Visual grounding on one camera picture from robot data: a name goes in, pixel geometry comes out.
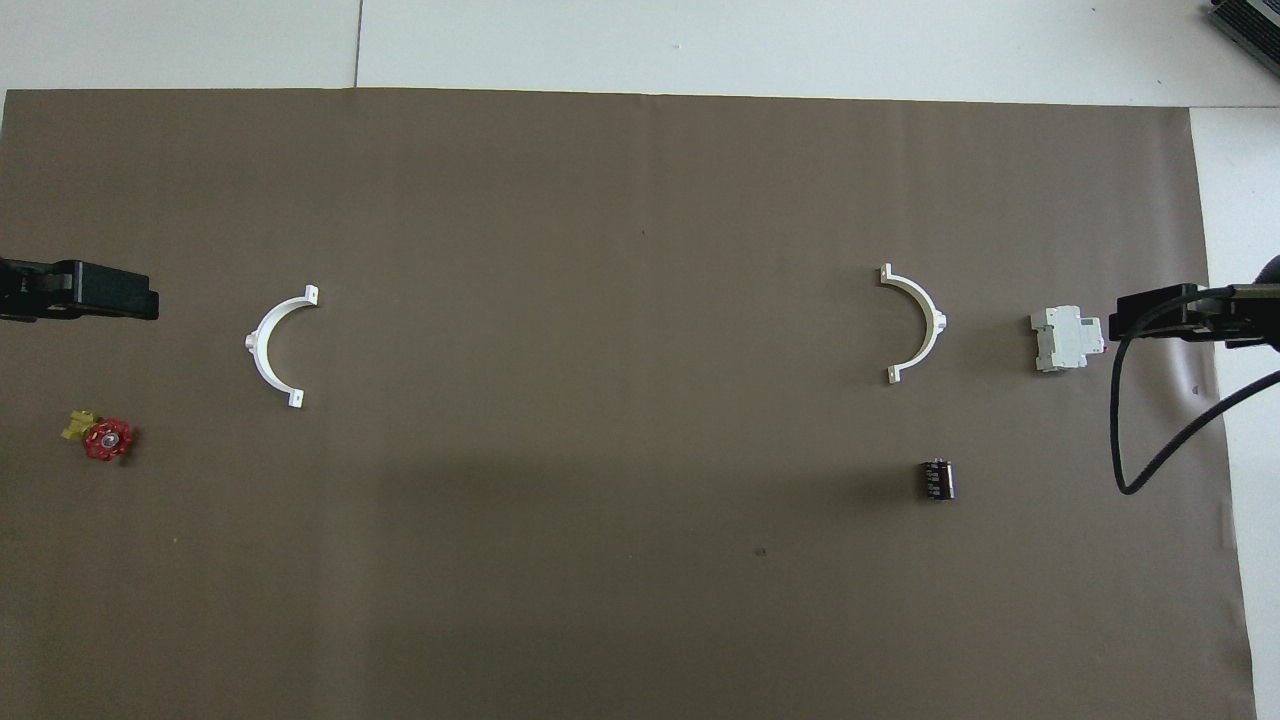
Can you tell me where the red handwheel brass valve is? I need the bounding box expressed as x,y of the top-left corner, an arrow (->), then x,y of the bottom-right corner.
62,408 -> 136,463

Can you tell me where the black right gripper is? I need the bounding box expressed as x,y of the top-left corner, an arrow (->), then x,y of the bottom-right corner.
1108,254 -> 1280,351

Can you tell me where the white half pipe clamp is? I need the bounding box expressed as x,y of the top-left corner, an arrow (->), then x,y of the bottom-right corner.
879,263 -> 948,386
243,285 -> 321,409

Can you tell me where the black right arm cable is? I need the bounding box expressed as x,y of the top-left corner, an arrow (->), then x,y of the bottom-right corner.
1110,285 -> 1280,496

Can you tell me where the white circuit breaker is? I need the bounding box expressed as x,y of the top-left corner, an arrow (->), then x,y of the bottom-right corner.
1031,305 -> 1107,374

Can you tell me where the black ribbed power supply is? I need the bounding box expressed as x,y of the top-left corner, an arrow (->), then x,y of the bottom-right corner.
1205,0 -> 1280,63

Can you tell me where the brown paper mat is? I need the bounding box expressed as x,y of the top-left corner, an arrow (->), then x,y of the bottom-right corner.
0,88 -> 1258,720

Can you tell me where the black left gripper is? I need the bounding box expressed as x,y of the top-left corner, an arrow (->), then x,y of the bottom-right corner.
0,258 -> 161,323

